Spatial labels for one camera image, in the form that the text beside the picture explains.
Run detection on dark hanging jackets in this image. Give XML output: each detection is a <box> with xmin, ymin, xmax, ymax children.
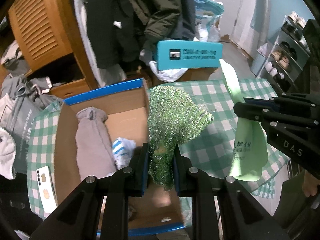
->
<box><xmin>86</xmin><ymin>0</ymin><xmax>195</xmax><ymax>69</ymax></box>

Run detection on white grey towel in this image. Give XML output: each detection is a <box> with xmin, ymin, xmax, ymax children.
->
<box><xmin>0</xmin><ymin>127</ymin><xmax>16</xmax><ymax>180</ymax></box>

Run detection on green bubble wrap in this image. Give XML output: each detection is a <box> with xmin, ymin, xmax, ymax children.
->
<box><xmin>148</xmin><ymin>86</ymin><xmax>214</xmax><ymax>190</ymax></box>

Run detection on grey tote bag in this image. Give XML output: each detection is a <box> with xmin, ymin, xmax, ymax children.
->
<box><xmin>0</xmin><ymin>96</ymin><xmax>43</xmax><ymax>174</ymax></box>

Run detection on grey clothes pile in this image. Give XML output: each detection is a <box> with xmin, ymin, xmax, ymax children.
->
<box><xmin>1</xmin><ymin>74</ymin><xmax>63</xmax><ymax>109</ymax></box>

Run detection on shoe rack with shoes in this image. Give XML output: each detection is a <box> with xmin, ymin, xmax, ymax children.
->
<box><xmin>251</xmin><ymin>11</ymin><xmax>310</xmax><ymax>94</ymax></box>

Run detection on wooden louvered wardrobe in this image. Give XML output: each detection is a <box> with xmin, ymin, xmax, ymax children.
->
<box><xmin>1</xmin><ymin>0</ymin><xmax>98</xmax><ymax>99</ymax></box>

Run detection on brown cardboard box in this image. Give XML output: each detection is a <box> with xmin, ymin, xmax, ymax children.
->
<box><xmin>152</xmin><ymin>67</ymin><xmax>223</xmax><ymax>86</ymax></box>

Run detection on green checkered tablecloth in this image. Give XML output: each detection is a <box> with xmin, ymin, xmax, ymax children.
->
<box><xmin>27</xmin><ymin>80</ymin><xmax>289</xmax><ymax>219</ymax></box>

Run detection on white plastic bag under box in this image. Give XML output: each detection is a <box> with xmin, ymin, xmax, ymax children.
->
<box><xmin>139</xmin><ymin>49</ymin><xmax>188</xmax><ymax>83</ymax></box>

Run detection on teal shipping box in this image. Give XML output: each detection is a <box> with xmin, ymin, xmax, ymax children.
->
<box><xmin>155</xmin><ymin>40</ymin><xmax>223</xmax><ymax>70</ymax></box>

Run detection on light green plastic bag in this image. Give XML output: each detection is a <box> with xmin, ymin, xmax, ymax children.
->
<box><xmin>220</xmin><ymin>59</ymin><xmax>268</xmax><ymax>182</ymax></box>

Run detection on blue white large bag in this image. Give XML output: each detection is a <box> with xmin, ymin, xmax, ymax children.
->
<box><xmin>194</xmin><ymin>0</ymin><xmax>225</xmax><ymax>42</ymax></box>

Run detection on white smartphone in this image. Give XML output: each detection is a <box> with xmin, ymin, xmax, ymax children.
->
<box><xmin>36</xmin><ymin>166</ymin><xmax>57</xmax><ymax>213</ymax></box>

